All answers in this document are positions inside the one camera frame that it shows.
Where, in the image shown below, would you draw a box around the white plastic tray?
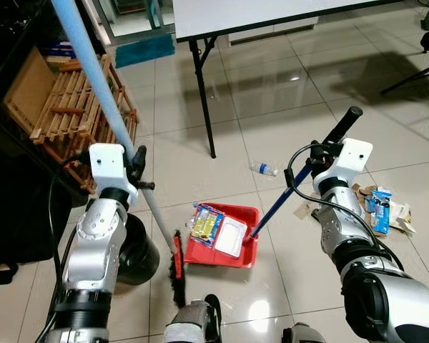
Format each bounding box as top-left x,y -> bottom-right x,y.
215,216 -> 249,259

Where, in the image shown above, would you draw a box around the robot right leg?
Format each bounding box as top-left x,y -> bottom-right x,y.
282,323 -> 327,343

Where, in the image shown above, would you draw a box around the robot left leg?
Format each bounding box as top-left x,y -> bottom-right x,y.
164,294 -> 222,343

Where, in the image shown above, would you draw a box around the brown cardboard panel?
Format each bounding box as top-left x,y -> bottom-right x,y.
4,49 -> 58,133

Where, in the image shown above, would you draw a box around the wooden slatted shoe rack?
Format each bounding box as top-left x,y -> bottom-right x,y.
4,51 -> 141,194

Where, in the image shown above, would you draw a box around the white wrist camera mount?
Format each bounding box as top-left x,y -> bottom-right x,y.
88,143 -> 139,208
315,138 -> 375,194

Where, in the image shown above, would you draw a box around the robot leg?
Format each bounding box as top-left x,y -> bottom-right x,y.
164,294 -> 222,343
282,323 -> 327,343

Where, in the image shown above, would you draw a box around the teal floor mat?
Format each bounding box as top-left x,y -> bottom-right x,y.
114,34 -> 177,69

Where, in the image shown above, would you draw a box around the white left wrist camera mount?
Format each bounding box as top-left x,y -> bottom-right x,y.
88,143 -> 139,208

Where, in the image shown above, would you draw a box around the blue printed box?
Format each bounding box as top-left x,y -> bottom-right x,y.
46,39 -> 77,59

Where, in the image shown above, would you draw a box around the blue snack packet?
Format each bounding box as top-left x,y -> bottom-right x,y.
369,187 -> 394,236

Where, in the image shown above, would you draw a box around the black round bucket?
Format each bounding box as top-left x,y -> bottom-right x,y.
117,212 -> 161,286

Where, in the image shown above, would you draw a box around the red dustpan with blue handle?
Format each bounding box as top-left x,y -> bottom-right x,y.
184,106 -> 364,270

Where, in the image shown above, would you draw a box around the white folding table black legs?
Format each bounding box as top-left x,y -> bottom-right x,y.
173,0 -> 419,160

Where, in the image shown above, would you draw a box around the white gold wrapper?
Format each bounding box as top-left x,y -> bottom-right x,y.
389,203 -> 418,237

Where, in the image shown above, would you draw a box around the flat brown cardboard piece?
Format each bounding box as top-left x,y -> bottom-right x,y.
351,183 -> 396,237

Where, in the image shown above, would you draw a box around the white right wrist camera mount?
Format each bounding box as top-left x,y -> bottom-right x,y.
315,138 -> 375,194

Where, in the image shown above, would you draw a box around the clear plastic bottle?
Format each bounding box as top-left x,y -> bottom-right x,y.
248,160 -> 280,179

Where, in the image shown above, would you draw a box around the yellow blue snack pack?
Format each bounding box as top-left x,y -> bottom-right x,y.
190,204 -> 226,249

